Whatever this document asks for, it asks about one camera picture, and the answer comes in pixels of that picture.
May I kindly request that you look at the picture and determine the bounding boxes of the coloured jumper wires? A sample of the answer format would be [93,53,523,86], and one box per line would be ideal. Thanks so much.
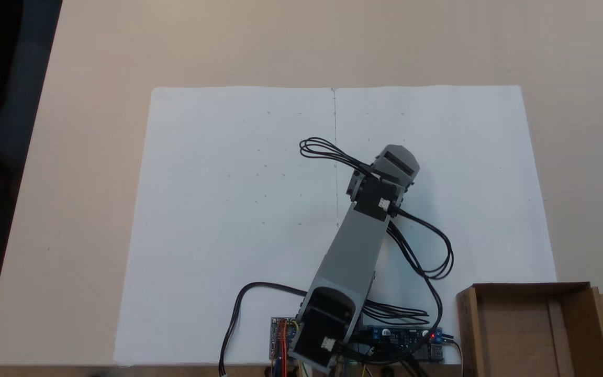
[274,318,312,377]

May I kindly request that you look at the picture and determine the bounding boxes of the blue circuit board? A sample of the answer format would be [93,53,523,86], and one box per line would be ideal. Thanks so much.
[365,324,446,364]

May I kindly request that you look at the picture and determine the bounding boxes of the circuit board with coloured wires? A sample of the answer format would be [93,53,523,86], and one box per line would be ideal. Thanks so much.
[269,316,301,363]

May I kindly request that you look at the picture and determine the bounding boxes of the brown cardboard box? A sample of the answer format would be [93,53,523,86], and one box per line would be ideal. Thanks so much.
[455,282,603,377]

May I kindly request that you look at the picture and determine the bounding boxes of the black cable on table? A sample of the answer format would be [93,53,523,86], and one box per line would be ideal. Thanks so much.
[218,282,308,377]

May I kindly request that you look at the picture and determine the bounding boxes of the white paper sheet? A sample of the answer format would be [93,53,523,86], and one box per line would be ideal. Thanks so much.
[113,85,558,367]

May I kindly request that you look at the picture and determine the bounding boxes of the bundled black cable loops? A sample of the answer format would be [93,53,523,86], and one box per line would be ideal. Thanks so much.
[360,297,432,326]

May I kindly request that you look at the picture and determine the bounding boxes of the short looping black motor cable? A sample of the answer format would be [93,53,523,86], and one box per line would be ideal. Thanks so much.
[298,137,382,180]

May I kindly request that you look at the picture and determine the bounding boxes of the long looping black motor cable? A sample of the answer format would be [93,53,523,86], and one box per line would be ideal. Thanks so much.
[384,205,456,367]

